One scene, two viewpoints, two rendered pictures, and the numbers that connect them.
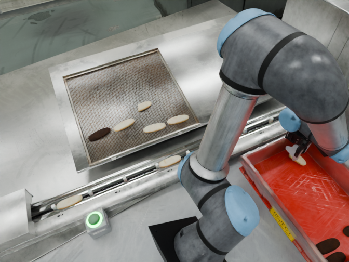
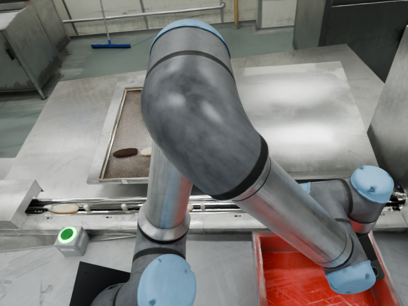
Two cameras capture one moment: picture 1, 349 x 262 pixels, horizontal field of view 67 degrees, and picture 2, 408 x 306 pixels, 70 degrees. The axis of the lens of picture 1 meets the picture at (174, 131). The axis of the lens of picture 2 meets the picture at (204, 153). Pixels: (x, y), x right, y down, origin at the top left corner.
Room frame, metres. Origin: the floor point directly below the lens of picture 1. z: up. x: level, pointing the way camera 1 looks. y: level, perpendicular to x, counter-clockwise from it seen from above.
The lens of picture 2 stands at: (0.11, -0.36, 1.68)
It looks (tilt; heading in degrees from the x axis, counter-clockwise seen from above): 44 degrees down; 29
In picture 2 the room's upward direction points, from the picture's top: 9 degrees counter-clockwise
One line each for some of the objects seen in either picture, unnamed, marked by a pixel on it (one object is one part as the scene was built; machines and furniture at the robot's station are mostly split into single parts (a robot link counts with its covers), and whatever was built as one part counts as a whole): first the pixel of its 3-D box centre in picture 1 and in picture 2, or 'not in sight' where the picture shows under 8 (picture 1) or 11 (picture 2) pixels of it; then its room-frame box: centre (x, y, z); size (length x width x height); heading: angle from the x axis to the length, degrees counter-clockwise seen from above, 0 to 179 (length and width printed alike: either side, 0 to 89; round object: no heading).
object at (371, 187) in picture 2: not in sight; (365, 193); (0.56, -0.48, 1.16); 0.09 x 0.08 x 0.11; 115
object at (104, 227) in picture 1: (98, 224); (74, 242); (0.35, 0.31, 0.84); 0.08 x 0.08 x 0.11; 20
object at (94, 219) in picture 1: (94, 219); (67, 234); (0.34, 0.31, 0.90); 0.04 x 0.04 x 0.02
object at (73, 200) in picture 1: (69, 201); (65, 208); (0.44, 0.43, 0.86); 0.10 x 0.04 x 0.01; 110
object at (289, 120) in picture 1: (303, 118); (320, 206); (0.50, -0.40, 1.16); 0.11 x 0.11 x 0.08; 25
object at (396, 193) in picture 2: not in sight; (400, 195); (0.81, -0.63, 0.89); 0.06 x 0.01 x 0.06; 20
